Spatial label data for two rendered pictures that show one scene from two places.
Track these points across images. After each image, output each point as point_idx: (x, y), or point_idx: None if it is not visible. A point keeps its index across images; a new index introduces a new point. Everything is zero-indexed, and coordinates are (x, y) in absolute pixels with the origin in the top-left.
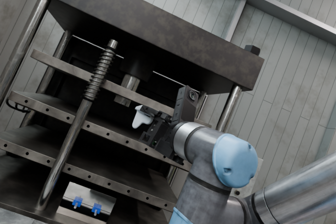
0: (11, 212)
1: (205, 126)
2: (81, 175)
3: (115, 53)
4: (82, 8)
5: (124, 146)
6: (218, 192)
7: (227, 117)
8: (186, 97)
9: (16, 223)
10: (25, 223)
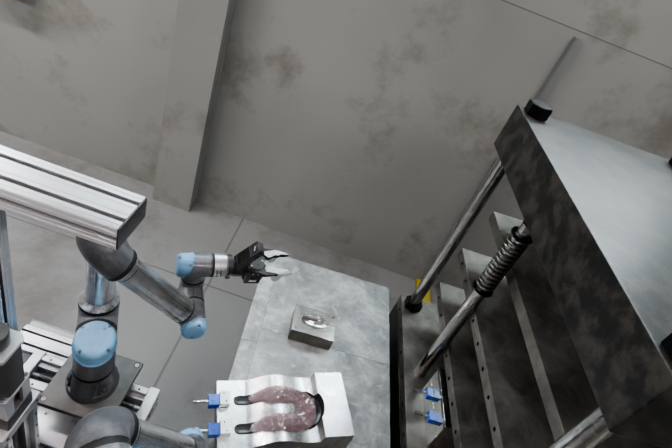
0: (387, 345)
1: (214, 255)
2: (446, 371)
3: (517, 241)
4: (508, 173)
5: None
6: None
7: (557, 445)
8: (250, 246)
9: (372, 350)
10: (377, 357)
